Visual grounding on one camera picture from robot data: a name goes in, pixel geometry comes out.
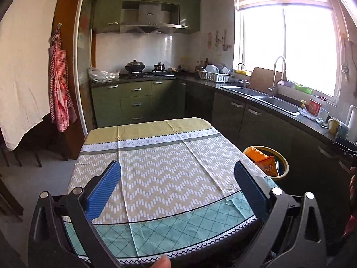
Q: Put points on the green drawer cabinet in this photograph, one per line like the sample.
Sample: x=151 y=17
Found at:
x=134 y=100

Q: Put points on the small steel faucet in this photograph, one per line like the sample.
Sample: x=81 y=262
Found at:
x=244 y=75

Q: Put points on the yellow rimmed trash bin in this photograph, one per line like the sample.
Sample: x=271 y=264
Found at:
x=283 y=170

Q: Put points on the red noodle cup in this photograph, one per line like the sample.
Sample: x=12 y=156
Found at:
x=315 y=108

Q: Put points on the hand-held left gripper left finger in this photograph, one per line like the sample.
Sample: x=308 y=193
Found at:
x=103 y=189

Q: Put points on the kitchen window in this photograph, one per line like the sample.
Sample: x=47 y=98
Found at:
x=292 y=50

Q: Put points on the black kitchen countertop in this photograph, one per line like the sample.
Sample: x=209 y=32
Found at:
x=203 y=82

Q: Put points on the orange bumpy mat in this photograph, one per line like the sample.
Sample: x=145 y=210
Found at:
x=255 y=154

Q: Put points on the white sliding door frame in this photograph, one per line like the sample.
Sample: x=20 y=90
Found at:
x=79 y=61

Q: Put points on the orange and red cardboard box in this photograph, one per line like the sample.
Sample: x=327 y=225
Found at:
x=267 y=167

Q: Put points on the person's left hand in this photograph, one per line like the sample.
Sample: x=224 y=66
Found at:
x=162 y=263

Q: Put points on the black frying pan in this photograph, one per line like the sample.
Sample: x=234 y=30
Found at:
x=180 y=69

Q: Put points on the white hanging cloth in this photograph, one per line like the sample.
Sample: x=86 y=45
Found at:
x=25 y=75

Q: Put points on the red checked apron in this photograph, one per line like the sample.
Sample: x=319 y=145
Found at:
x=60 y=83

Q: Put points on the patterned tablecloth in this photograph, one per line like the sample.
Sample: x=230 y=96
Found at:
x=167 y=173

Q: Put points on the person's right hand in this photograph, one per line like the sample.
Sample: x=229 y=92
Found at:
x=353 y=182

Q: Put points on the wooden cutting board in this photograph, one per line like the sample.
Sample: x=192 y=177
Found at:
x=262 y=79

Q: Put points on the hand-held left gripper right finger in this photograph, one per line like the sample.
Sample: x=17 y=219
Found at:
x=251 y=189

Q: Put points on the white dish rack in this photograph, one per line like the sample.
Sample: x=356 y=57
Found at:
x=214 y=75

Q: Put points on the tall steel faucet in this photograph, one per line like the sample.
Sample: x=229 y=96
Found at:
x=274 y=69

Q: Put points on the small black pot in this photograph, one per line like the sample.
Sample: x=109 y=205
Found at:
x=159 y=67

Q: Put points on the gas stove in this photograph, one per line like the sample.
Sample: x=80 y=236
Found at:
x=147 y=74

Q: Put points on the dark sauce bottles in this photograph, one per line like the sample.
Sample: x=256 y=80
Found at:
x=201 y=65

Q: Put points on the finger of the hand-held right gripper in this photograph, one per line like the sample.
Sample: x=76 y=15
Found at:
x=345 y=148

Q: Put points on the green and purple containers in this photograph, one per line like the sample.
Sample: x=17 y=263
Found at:
x=298 y=87

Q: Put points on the black wok with lid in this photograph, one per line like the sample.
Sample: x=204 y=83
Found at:
x=135 y=66

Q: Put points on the hanging wall utensils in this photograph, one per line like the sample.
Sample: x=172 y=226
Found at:
x=219 y=40

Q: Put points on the clear plastic bag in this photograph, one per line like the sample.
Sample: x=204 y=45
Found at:
x=101 y=75

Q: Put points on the steel range hood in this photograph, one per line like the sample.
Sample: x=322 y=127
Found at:
x=150 y=19

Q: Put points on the steel double sink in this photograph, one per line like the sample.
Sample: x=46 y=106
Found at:
x=279 y=104

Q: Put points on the yellow mug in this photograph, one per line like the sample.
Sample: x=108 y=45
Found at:
x=333 y=125

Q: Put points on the person's right forearm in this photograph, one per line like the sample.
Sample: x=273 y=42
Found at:
x=352 y=226

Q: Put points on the green wall cabinet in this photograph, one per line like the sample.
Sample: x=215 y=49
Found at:
x=107 y=8

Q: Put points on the grey dish rag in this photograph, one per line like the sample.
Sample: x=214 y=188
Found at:
x=306 y=114

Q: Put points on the teal mug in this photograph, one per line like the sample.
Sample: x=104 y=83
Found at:
x=343 y=131

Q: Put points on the white paper roll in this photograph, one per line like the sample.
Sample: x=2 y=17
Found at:
x=352 y=122

